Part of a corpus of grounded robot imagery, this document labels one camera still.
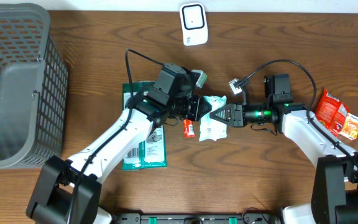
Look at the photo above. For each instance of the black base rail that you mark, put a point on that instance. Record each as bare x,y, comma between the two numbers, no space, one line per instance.
250,218

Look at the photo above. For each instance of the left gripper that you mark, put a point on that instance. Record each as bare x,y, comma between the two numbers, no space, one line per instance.
199,105

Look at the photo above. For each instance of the teal wet wipes packet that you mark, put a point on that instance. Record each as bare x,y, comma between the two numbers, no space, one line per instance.
210,128

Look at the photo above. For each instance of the large red snack bag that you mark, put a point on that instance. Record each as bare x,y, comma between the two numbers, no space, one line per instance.
331,113

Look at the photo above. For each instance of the green white packet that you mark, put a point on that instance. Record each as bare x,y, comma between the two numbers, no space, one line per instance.
150,153

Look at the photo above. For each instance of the small orange snack packet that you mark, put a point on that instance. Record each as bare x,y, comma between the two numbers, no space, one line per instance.
350,127

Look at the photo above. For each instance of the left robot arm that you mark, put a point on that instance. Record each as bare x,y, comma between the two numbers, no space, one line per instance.
68,191

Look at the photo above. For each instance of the white barcode scanner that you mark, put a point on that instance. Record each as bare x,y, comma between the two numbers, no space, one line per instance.
193,24

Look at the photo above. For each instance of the slim red stick packet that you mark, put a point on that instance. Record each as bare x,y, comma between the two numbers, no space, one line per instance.
188,128

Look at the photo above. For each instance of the grey plastic mesh basket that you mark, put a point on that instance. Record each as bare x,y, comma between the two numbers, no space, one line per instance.
33,88

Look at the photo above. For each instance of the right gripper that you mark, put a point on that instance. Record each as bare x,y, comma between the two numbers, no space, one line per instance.
236,114

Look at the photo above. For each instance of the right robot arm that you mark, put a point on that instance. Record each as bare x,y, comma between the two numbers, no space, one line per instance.
335,191

